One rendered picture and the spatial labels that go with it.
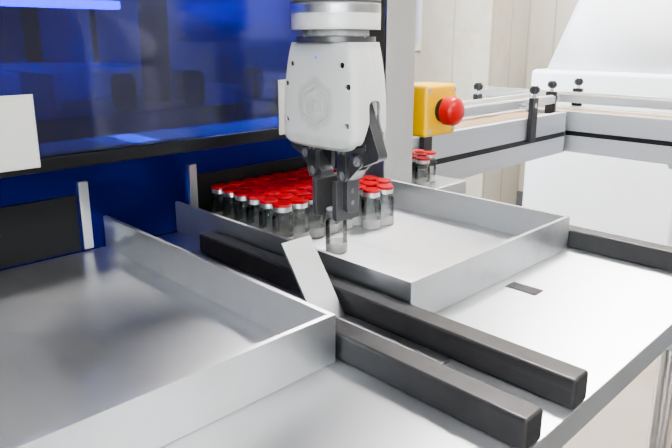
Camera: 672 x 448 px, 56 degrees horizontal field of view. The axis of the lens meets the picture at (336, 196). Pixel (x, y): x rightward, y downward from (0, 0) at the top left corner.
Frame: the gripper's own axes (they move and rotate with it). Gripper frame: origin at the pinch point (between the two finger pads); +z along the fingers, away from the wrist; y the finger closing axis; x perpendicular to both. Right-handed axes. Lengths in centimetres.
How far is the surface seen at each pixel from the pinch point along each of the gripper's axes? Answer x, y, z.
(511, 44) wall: 305, -160, -12
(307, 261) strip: -11.5, 8.5, 1.8
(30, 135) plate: -24.9, -10.0, -7.6
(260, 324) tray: -16.0, 8.1, 5.8
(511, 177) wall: 316, -160, 72
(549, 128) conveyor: 86, -21, 4
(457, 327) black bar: -8.8, 20.9, 4.1
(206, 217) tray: -7.6, -11.9, 3.1
